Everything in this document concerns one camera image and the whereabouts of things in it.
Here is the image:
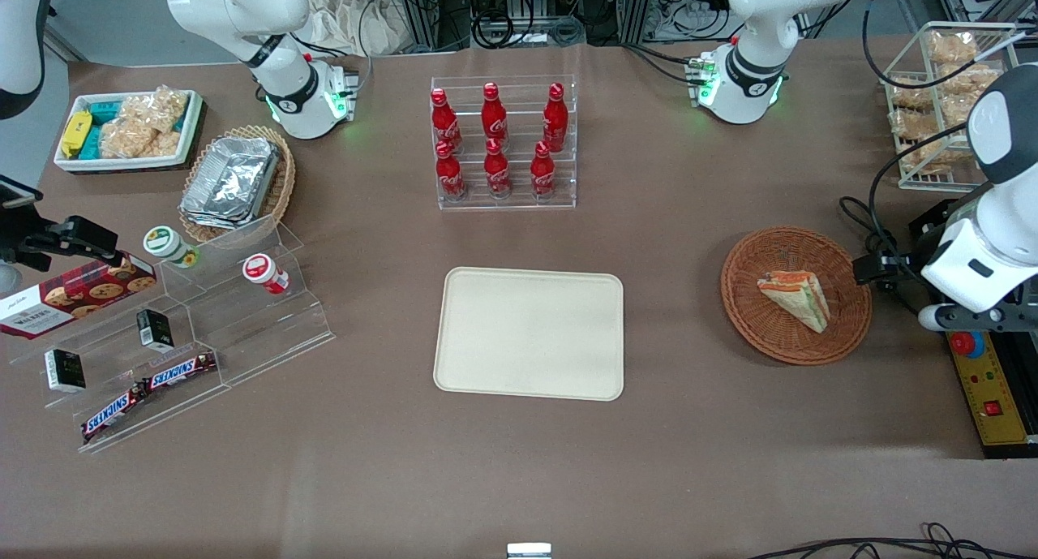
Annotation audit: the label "oval tan wicker basket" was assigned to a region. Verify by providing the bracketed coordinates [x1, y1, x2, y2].
[179, 124, 297, 244]

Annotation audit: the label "clear acrylic bottle rack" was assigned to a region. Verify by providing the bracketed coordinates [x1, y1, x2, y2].
[430, 75, 577, 212]

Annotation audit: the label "white crumpled cloth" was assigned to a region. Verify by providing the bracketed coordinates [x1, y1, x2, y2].
[304, 0, 410, 58]

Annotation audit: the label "clear acrylic step shelf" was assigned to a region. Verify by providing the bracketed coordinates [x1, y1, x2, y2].
[8, 217, 336, 454]

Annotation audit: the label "brown Snickers bar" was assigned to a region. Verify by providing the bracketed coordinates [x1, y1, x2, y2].
[80, 383, 149, 444]
[144, 351, 219, 391]

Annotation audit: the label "clear bag fried snacks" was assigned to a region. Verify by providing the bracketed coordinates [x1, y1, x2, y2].
[890, 79, 933, 112]
[904, 137, 978, 175]
[891, 110, 937, 142]
[927, 30, 980, 65]
[939, 62, 1003, 94]
[937, 92, 974, 126]

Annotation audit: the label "red lidded white cup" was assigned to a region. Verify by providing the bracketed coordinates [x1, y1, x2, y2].
[242, 253, 290, 295]

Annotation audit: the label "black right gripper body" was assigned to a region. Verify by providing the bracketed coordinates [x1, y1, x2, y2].
[0, 205, 59, 273]

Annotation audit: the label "red cola bottle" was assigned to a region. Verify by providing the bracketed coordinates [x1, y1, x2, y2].
[483, 137, 513, 200]
[430, 88, 464, 155]
[530, 140, 558, 200]
[435, 140, 468, 202]
[481, 81, 510, 151]
[542, 82, 570, 153]

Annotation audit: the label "clear bag rice crackers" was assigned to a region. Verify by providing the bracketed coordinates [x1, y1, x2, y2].
[99, 85, 191, 160]

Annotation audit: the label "cream plastic serving tray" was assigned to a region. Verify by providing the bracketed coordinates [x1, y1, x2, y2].
[433, 266, 625, 402]

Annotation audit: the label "white wire rack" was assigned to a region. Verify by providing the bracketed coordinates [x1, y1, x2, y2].
[881, 21, 1038, 193]

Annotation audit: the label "red cookie box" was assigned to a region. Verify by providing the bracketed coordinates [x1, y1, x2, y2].
[0, 253, 158, 340]

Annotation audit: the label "round brown wicker basket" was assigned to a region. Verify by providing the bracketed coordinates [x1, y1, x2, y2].
[720, 226, 874, 367]

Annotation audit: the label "black floor cables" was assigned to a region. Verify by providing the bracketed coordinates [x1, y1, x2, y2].
[746, 522, 1038, 559]

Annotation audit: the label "green lidded white cup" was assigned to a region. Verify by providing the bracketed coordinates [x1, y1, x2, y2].
[143, 226, 201, 269]

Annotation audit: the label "white rectangular snack bin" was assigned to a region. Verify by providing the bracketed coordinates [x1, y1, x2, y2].
[54, 89, 204, 173]

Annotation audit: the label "silver foil container stack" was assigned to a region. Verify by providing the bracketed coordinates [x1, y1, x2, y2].
[179, 136, 281, 231]

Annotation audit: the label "black power cord with plug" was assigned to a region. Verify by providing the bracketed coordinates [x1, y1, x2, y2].
[838, 195, 925, 316]

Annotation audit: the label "small black box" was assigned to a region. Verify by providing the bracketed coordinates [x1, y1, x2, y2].
[44, 349, 87, 393]
[135, 308, 175, 353]

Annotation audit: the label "yellow control panel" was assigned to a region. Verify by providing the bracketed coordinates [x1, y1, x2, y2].
[947, 330, 1036, 447]

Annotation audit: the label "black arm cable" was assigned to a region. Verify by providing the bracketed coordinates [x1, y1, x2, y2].
[860, 0, 1024, 252]

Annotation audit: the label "yellow snack pack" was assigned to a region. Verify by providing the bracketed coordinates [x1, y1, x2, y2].
[60, 110, 93, 160]

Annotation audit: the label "black sandwich press machine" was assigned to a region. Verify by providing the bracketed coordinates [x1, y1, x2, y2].
[907, 196, 1038, 460]

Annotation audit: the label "triangle sandwich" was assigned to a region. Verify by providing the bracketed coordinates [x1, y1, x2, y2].
[757, 270, 831, 334]

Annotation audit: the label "grey metal bar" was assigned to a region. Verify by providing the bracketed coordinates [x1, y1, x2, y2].
[931, 182, 1000, 221]

